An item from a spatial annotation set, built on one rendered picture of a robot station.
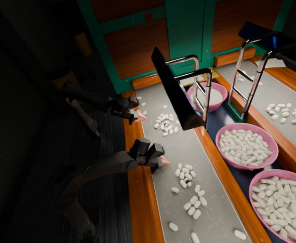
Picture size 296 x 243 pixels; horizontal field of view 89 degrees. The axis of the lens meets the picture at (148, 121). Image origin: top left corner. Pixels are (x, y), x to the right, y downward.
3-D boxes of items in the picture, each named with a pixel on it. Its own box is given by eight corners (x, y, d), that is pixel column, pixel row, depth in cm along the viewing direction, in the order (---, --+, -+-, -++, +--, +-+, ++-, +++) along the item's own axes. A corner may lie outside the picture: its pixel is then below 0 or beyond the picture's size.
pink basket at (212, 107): (216, 120, 99) (218, 110, 93) (180, 108, 114) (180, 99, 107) (230, 97, 111) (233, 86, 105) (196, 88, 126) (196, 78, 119)
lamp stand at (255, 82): (241, 126, 93) (267, 54, 61) (224, 105, 107) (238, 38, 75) (271, 117, 92) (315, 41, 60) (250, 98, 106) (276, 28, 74)
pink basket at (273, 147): (246, 188, 70) (252, 180, 63) (203, 149, 88) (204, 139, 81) (283, 156, 76) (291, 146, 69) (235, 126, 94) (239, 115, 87)
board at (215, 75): (177, 88, 117) (177, 87, 116) (171, 78, 127) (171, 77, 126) (219, 76, 116) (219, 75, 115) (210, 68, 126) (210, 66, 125)
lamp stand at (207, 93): (178, 142, 94) (171, 80, 62) (169, 120, 108) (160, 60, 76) (208, 134, 94) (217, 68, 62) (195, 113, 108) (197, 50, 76)
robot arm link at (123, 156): (126, 147, 68) (47, 162, 45) (139, 159, 62) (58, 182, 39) (119, 170, 71) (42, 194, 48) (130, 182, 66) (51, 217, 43)
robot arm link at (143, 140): (142, 134, 72) (123, 134, 63) (154, 143, 67) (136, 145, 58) (133, 155, 75) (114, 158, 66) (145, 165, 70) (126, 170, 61)
